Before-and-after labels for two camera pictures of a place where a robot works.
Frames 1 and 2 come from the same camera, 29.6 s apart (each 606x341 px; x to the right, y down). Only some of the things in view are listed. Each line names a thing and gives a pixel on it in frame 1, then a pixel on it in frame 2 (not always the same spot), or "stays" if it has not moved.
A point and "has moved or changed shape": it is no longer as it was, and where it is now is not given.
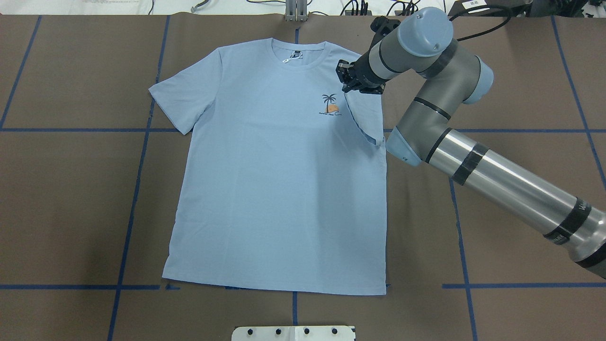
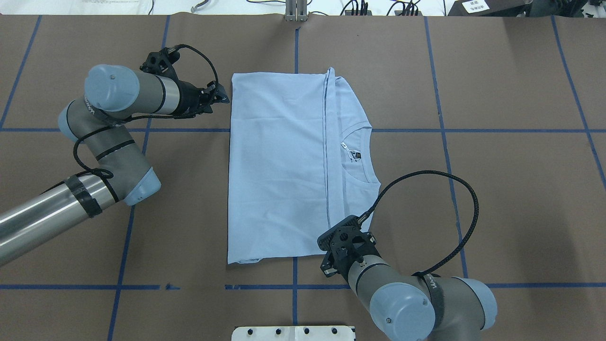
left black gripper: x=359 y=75 to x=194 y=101
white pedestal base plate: x=292 y=333 stays
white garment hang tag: x=296 y=54 to x=352 y=155
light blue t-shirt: x=283 y=185 has moved or changed shape
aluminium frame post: x=296 y=11 stays
